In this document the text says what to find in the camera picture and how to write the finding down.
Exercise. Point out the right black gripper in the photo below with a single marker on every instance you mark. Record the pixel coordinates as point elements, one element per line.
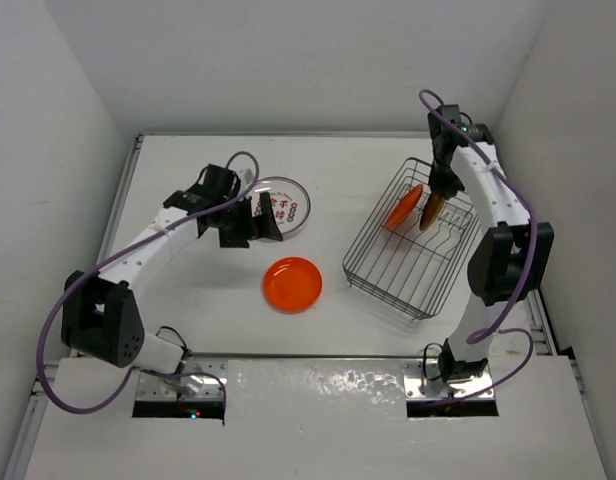
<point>444,186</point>

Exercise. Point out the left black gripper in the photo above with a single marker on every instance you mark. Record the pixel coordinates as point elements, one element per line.
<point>239,238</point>

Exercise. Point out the white plate red characters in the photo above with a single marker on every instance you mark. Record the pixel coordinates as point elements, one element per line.
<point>290,200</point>

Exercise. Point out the orange plate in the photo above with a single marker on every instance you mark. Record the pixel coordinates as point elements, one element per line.
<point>292,285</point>
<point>404,207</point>

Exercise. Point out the yellow plate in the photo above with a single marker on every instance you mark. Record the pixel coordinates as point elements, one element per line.
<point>430,212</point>

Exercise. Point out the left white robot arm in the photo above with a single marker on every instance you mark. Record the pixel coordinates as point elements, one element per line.
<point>101,317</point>

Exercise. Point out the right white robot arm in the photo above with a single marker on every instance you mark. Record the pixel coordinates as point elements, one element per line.
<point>509,261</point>

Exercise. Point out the wire dish rack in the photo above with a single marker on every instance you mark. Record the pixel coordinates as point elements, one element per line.
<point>406,268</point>

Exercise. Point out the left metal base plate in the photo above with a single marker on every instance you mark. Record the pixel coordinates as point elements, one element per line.
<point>202,379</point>

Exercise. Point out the metal base plate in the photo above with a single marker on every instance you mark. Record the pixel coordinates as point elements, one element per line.
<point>417,387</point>
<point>202,379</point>

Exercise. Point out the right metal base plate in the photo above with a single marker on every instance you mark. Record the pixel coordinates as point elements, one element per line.
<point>417,387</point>

